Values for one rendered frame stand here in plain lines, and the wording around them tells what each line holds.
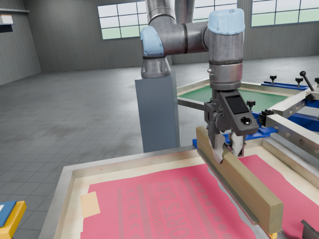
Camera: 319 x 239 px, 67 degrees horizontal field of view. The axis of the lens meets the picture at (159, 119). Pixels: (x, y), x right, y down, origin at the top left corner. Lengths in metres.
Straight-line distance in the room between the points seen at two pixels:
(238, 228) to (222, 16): 0.48
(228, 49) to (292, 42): 9.59
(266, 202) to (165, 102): 0.76
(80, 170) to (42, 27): 10.72
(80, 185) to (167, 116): 0.54
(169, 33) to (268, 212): 0.44
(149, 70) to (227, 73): 0.65
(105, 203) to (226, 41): 0.55
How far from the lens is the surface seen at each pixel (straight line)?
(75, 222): 0.73
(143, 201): 0.74
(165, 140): 1.23
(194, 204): 0.71
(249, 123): 0.52
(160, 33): 0.61
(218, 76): 0.55
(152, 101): 1.17
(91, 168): 0.88
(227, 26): 0.54
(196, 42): 0.62
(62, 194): 0.79
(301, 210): 0.75
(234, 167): 0.60
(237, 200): 0.60
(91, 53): 10.56
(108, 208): 0.74
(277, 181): 0.83
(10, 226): 0.82
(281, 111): 1.16
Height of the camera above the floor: 1.42
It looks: 21 degrees down
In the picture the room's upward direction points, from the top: 5 degrees counter-clockwise
